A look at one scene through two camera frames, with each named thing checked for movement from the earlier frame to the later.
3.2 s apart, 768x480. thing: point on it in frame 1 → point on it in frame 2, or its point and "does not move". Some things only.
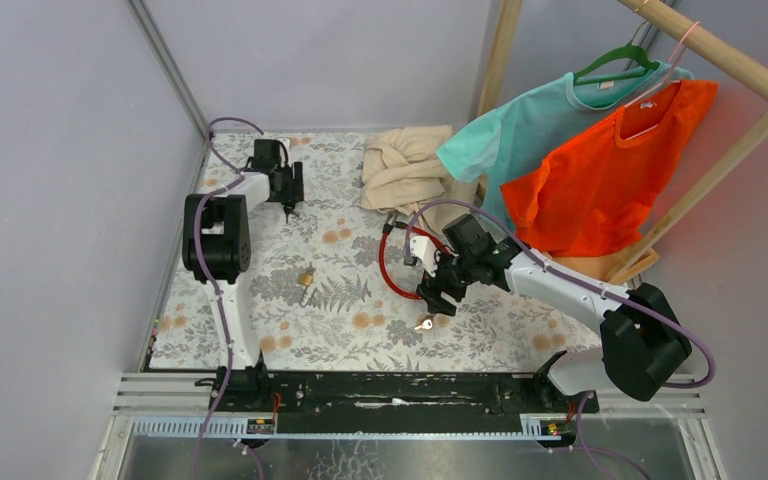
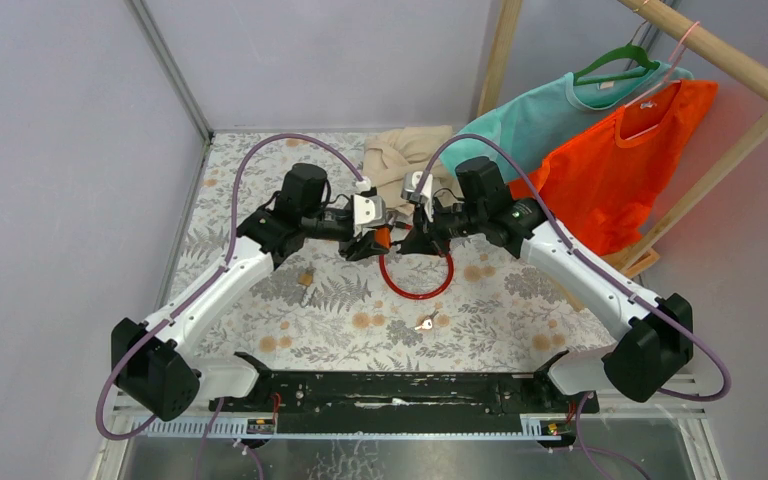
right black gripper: [431, 289] → [425, 240]
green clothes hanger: [627, 49] does not move
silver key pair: [427, 324] does not move
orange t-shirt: [592, 195] does not move
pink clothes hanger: [668, 80] does not move
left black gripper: [291, 191] → [364, 249]
